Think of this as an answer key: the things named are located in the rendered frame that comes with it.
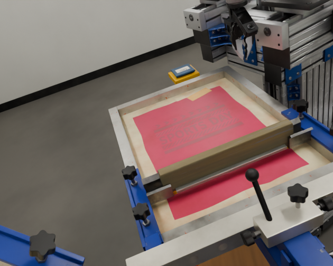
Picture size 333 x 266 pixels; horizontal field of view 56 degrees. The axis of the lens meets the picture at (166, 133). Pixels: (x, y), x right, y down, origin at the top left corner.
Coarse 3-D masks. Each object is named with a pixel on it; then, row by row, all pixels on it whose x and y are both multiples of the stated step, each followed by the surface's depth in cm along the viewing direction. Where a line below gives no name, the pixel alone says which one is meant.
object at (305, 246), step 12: (288, 240) 62; (300, 240) 61; (312, 240) 61; (288, 252) 61; (300, 252) 59; (312, 252) 59; (324, 252) 58; (300, 264) 58; (312, 264) 57; (324, 264) 56
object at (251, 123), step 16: (208, 96) 133; (224, 96) 130; (240, 112) 117; (240, 128) 109; (256, 128) 107; (272, 160) 93; (288, 160) 91; (304, 160) 90; (240, 176) 91; (272, 176) 88
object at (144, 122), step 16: (160, 112) 132; (176, 112) 129; (144, 128) 125; (144, 144) 116; (208, 144) 107; (160, 160) 106; (176, 160) 104; (224, 176) 92; (192, 192) 91; (208, 192) 89; (224, 192) 88; (176, 208) 87; (192, 208) 86
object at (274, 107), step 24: (216, 72) 141; (144, 96) 140; (168, 96) 140; (264, 96) 116; (120, 120) 128; (120, 144) 114; (312, 144) 92; (264, 192) 80; (216, 216) 77; (168, 240) 75
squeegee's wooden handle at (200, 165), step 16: (272, 128) 88; (288, 128) 89; (224, 144) 88; (240, 144) 87; (256, 144) 88; (272, 144) 90; (192, 160) 86; (208, 160) 86; (224, 160) 88; (240, 160) 90; (160, 176) 84; (176, 176) 86; (192, 176) 88
